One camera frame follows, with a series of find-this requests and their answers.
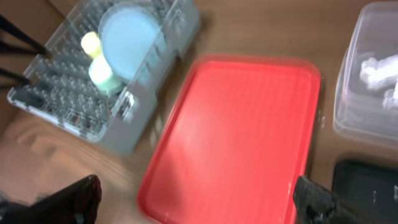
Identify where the green bowl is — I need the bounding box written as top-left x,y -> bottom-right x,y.
88,54 -> 124,95

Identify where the black tray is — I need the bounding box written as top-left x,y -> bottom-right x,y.
332,160 -> 397,224

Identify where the white napkin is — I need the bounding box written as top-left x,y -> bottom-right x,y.
360,55 -> 397,110

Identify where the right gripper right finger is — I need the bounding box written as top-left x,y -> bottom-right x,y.
293,176 -> 367,224

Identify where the grey dishwasher rack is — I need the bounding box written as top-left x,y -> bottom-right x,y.
7,0 -> 200,156

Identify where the light blue plate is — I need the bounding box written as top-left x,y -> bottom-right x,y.
99,4 -> 167,82

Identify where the yellow plastic cup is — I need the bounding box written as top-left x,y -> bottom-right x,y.
80,31 -> 102,59

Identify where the clear plastic bin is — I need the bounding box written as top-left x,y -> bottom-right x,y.
333,1 -> 397,147

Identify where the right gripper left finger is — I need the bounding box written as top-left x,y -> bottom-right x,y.
1,174 -> 102,224

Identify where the red plastic tray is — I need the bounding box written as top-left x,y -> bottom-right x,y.
137,55 -> 321,223

